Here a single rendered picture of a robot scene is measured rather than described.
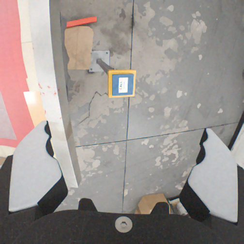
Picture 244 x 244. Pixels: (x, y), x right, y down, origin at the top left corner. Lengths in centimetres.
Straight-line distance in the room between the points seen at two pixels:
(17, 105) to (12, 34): 16
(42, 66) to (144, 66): 155
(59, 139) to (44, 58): 16
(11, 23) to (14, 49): 5
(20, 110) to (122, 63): 140
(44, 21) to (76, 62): 133
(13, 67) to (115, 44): 136
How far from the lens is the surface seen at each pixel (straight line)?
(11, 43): 36
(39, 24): 27
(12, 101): 40
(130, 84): 68
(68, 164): 37
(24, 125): 41
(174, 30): 192
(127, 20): 168
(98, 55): 160
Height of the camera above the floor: 160
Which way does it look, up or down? 57 degrees down
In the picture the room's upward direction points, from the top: 152 degrees clockwise
